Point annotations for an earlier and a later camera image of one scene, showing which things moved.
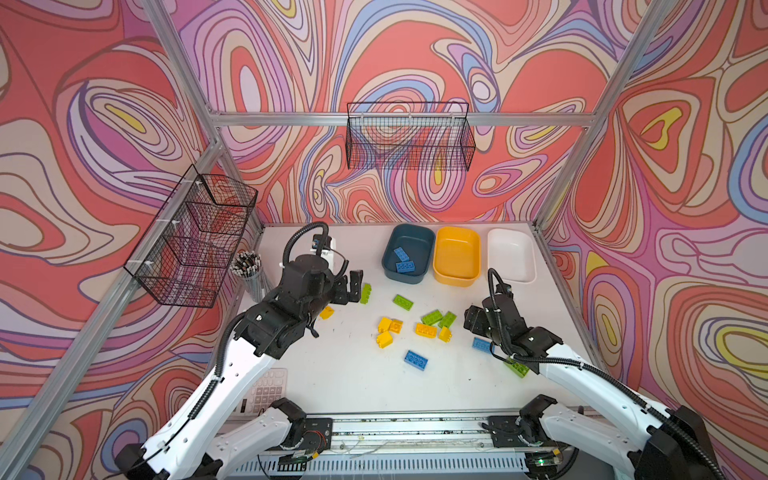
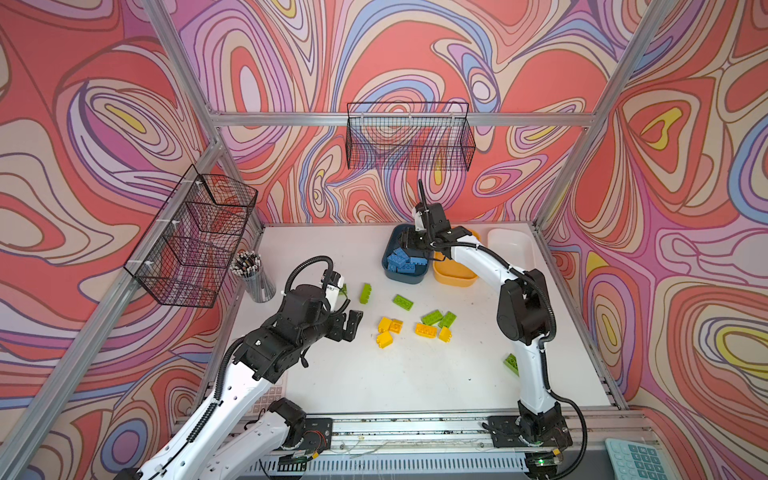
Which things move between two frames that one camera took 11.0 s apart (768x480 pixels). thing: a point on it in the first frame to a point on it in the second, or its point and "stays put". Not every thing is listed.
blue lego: x=481 y=344 to x=394 y=267
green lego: x=518 y=368 stays put
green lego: x=366 y=293 stays put
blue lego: x=407 y=266 stays put
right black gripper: x=476 y=316 to x=409 y=238
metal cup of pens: x=248 y=265 stays put
